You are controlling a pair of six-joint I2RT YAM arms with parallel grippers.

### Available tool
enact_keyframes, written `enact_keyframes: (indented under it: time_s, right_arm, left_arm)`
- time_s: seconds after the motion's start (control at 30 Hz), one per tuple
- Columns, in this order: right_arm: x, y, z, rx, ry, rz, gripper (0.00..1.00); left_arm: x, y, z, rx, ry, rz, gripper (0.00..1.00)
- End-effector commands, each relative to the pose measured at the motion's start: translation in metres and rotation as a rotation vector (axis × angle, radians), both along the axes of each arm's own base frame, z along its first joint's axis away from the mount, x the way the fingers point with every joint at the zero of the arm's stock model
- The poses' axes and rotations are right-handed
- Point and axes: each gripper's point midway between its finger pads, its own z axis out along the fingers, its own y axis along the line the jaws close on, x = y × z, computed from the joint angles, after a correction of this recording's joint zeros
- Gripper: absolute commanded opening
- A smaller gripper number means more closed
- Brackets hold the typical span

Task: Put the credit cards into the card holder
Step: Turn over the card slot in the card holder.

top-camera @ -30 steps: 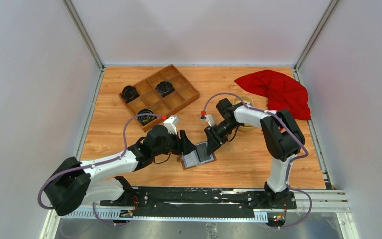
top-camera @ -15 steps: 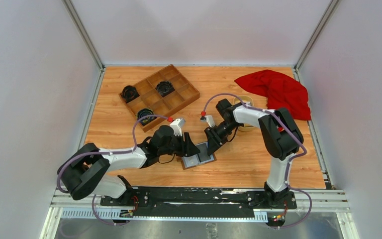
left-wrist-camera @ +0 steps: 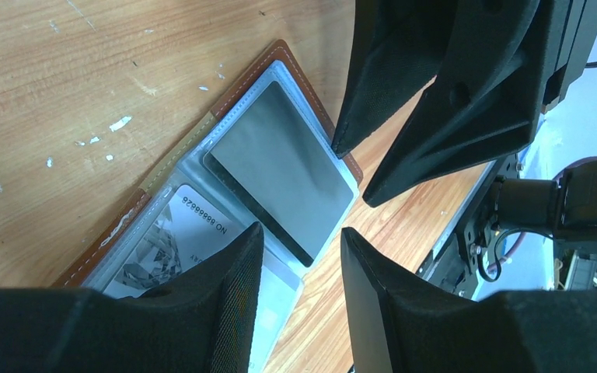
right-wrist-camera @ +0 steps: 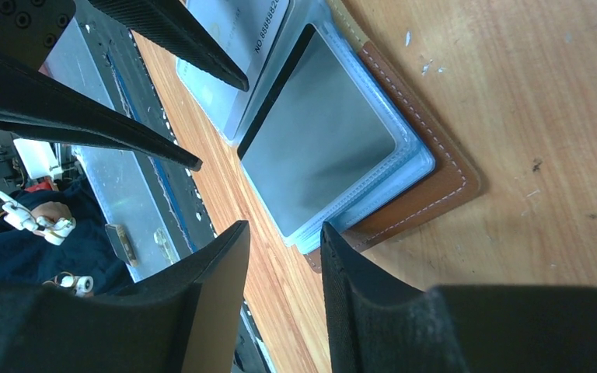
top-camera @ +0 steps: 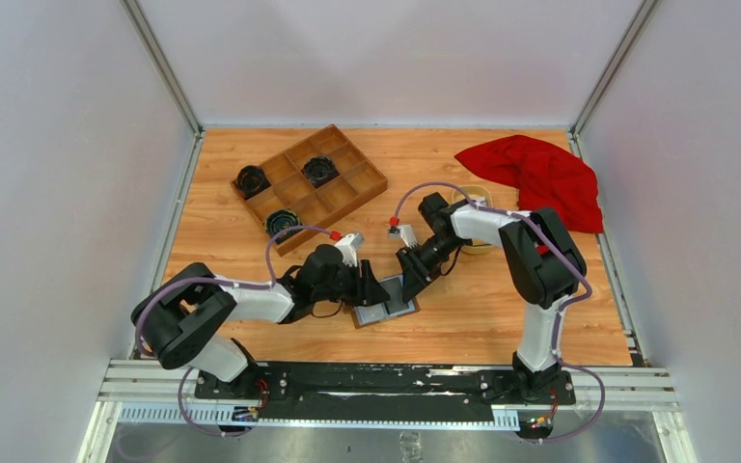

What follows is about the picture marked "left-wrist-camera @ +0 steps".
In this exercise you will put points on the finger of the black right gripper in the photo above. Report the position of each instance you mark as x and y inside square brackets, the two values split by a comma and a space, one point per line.
[398, 46]

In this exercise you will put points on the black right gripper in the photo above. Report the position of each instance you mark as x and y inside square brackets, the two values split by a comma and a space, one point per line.
[488, 92]

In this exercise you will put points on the white credit card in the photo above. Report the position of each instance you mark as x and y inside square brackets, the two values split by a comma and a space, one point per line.
[183, 230]

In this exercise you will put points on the aluminium table edge rail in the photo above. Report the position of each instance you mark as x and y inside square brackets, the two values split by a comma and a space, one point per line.
[463, 211]

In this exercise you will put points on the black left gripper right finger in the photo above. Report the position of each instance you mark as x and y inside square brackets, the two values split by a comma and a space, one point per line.
[399, 322]

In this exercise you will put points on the black credit card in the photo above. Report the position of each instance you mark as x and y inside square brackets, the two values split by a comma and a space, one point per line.
[276, 167]

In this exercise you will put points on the brown leather card holder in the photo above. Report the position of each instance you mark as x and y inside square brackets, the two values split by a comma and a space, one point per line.
[184, 164]

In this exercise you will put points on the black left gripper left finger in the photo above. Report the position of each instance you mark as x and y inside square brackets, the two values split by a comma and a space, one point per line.
[202, 321]

